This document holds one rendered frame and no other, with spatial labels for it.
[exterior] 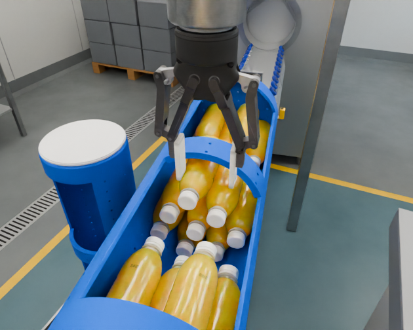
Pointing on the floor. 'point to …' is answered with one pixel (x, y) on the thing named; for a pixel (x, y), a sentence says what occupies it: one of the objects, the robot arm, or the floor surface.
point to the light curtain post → (318, 106)
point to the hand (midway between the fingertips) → (206, 165)
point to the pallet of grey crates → (130, 36)
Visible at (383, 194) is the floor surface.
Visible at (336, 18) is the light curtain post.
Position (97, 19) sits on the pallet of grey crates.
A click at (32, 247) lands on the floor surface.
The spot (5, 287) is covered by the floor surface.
